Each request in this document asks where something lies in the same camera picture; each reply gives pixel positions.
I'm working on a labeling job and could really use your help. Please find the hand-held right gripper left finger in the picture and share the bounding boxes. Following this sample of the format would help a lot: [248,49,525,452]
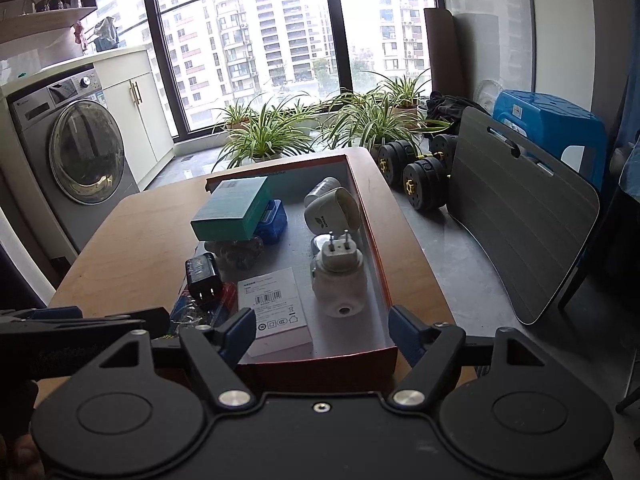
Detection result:
[75,306,257,409]

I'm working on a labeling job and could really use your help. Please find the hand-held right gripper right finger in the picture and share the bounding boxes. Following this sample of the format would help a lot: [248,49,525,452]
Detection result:
[387,305,544,408]

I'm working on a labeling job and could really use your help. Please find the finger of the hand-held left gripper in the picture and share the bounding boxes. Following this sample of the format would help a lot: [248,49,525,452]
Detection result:
[0,305,84,322]
[0,306,171,342]

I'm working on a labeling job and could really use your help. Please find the red blue printed box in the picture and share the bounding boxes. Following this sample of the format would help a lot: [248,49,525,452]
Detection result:
[169,282,241,337]

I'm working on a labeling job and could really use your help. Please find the white barcode box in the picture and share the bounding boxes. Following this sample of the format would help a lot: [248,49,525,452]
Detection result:
[237,266,314,359]

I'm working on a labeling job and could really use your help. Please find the black charger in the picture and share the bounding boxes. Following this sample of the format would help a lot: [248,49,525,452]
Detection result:
[185,252,224,306]

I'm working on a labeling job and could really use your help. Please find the clear refill bottle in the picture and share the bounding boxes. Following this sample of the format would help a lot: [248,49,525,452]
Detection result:
[200,237,265,270]

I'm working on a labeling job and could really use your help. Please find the white plug-in nozzle device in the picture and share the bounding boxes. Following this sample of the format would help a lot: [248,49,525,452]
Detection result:
[309,229,369,319]

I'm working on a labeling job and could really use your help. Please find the orange cardboard box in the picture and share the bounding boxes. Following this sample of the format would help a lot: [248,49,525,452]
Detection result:
[170,154,401,394]

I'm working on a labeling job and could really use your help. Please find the teal box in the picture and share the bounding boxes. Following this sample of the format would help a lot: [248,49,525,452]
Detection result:
[190,176,274,242]

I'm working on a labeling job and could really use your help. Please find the white green leaf device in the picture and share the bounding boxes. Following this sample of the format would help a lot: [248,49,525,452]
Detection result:
[303,187,362,235]

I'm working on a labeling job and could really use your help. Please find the white pill bottle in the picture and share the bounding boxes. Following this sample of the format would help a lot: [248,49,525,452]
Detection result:
[304,176,344,206]

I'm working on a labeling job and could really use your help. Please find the person's left hand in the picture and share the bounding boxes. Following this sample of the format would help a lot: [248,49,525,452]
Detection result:
[0,432,47,480]

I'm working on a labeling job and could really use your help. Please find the black yellow dumbbell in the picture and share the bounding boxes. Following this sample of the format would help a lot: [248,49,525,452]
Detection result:
[377,133,459,189]
[402,156,451,212]

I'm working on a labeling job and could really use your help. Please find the grey washing machine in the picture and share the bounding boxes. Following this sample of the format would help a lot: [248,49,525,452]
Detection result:
[6,67,141,252]

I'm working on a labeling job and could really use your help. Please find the grey lap desk board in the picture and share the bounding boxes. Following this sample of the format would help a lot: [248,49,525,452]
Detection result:
[447,106,601,326]

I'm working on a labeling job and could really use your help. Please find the black bag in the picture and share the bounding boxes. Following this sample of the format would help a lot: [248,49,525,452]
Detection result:
[424,91,489,137]

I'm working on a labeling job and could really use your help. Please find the white fan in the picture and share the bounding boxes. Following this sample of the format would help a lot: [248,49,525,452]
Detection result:
[474,79,504,111]

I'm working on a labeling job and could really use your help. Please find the blue plastic stool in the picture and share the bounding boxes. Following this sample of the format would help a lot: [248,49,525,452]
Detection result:
[492,89,609,197]

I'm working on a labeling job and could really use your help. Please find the brown leaning board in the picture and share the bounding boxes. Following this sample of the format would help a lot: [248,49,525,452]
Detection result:
[424,7,459,99]

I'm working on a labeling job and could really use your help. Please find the black window frame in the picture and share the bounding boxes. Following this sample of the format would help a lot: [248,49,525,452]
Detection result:
[137,0,447,139]

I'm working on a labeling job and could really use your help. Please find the wooden wall shelf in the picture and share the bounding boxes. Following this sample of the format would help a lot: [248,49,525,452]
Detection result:
[0,0,99,47]

